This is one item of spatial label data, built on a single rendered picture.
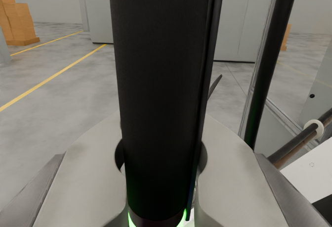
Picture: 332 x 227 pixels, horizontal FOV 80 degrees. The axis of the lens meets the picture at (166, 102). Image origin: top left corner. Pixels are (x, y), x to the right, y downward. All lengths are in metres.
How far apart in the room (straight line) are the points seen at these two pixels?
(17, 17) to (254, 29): 7.07
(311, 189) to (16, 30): 8.27
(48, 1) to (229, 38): 11.08
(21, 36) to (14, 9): 0.80
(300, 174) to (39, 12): 14.57
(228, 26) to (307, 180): 5.30
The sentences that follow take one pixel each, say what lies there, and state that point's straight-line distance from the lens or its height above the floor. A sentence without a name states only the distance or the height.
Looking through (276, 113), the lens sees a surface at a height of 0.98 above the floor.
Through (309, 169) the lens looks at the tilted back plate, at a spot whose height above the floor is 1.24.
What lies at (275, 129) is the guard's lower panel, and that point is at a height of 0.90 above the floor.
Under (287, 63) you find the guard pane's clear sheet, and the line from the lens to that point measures 1.31.
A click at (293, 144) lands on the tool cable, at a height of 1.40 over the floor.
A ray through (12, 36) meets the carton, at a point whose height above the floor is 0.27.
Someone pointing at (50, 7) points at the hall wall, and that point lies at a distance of 14.32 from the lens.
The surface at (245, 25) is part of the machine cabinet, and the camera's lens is 5.80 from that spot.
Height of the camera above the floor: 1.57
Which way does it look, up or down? 28 degrees down
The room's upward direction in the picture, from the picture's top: 2 degrees clockwise
